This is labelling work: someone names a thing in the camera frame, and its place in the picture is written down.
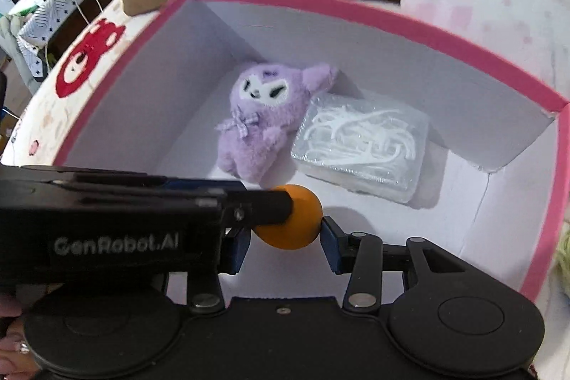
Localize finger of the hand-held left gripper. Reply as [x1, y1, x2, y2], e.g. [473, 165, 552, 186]
[218, 188, 295, 230]
[49, 168, 248, 196]

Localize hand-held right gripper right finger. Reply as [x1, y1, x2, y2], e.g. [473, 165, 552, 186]
[321, 216, 473, 314]

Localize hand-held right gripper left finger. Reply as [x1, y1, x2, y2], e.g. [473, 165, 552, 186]
[185, 226, 252, 316]

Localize orange ball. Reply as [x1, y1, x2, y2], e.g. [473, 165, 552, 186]
[252, 184, 323, 251]

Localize purple plush toy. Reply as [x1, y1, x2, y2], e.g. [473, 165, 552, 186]
[215, 60, 340, 187]

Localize pink cardboard box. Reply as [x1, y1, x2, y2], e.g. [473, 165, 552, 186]
[51, 0, 570, 305]

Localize person's left hand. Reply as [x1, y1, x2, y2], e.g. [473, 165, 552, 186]
[0, 295, 45, 380]

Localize table with patterned cloth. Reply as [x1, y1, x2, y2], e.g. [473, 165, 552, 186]
[18, 0, 96, 80]

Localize green yarn ball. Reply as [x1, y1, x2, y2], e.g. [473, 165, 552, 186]
[552, 224, 570, 296]

